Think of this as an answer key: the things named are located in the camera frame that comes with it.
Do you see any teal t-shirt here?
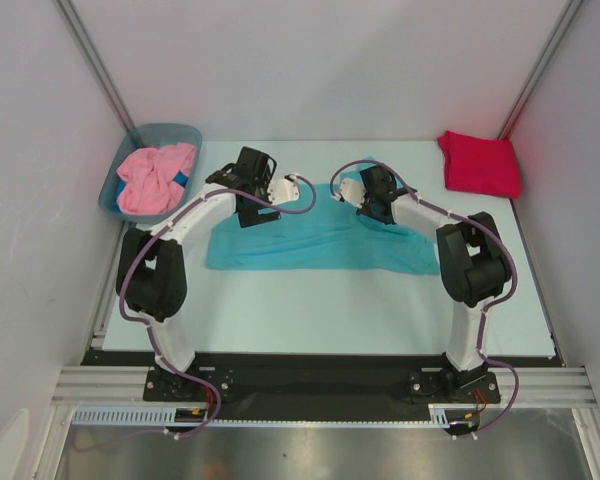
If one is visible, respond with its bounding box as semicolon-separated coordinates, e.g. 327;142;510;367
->
206;183;440;276

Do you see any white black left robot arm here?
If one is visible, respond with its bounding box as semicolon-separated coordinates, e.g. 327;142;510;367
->
116;147;300;400

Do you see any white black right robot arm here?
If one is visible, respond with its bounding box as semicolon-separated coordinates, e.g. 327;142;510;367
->
350;165;513;401

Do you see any blue t-shirt in basket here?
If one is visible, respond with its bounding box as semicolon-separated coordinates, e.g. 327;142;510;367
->
111;171;189;212

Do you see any pink t-shirt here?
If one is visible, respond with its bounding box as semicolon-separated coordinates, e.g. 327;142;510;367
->
117;143;196;215

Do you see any folded red t-shirt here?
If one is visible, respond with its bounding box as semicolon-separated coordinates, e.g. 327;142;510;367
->
437;131;522;199

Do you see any grey-blue plastic basket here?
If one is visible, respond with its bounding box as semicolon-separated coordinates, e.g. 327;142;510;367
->
98;123;203;224

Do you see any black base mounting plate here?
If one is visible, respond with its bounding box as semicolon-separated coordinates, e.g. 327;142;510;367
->
79;349;565;405

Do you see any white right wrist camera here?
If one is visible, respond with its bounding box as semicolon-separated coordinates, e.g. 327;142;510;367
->
332;178;366;209

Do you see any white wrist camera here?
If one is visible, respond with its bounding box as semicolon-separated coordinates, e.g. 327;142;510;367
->
332;178;366;209
267;174;300;206

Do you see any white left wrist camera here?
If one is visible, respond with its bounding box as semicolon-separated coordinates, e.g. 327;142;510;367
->
267;174;300;206

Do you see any white slotted cable duct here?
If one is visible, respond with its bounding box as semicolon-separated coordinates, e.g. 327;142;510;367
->
72;406;450;429

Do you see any aluminium front rail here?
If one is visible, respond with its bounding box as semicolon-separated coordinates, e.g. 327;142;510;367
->
51;366;597;409

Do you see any right aluminium corner post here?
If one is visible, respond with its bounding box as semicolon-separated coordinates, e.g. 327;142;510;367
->
497;0;588;140

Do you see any aluminium corner post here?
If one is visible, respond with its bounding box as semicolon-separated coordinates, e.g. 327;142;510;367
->
497;0;588;140
52;0;135;132

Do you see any left aluminium corner post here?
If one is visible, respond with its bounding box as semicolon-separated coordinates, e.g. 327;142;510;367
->
52;0;135;132

